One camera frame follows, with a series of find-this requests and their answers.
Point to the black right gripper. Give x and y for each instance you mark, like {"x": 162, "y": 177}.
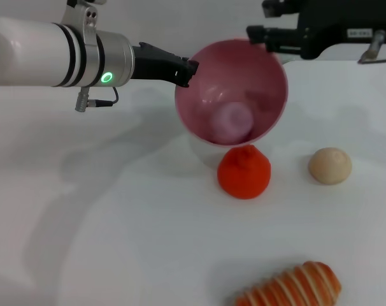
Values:
{"x": 339, "y": 22}

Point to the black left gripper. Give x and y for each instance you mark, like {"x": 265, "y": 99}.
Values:
{"x": 151, "y": 65}

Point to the pink plastic bowl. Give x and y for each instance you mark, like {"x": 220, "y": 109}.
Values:
{"x": 263, "y": 76}

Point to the pink toy peach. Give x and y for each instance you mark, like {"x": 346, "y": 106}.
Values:
{"x": 231, "y": 124}

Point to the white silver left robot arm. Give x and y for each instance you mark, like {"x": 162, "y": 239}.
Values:
{"x": 37, "y": 51}

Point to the orange toy pear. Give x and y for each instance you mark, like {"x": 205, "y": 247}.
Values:
{"x": 244, "y": 175}

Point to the beige toy bun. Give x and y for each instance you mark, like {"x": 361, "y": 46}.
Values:
{"x": 330, "y": 165}

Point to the orange white striped toy bread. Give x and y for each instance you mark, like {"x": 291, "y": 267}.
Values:
{"x": 291, "y": 287}

